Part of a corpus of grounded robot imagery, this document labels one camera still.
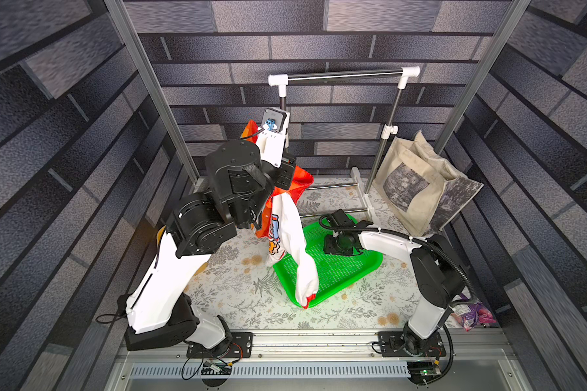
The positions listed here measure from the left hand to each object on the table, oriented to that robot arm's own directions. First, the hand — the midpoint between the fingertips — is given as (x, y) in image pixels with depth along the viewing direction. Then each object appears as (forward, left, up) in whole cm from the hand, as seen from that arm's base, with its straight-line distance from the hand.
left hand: (282, 138), depth 48 cm
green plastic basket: (-4, -18, -58) cm, 60 cm away
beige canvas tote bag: (+25, -51, -40) cm, 69 cm away
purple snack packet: (-19, -62, -54) cm, 84 cm away
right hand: (+5, -15, -55) cm, 57 cm away
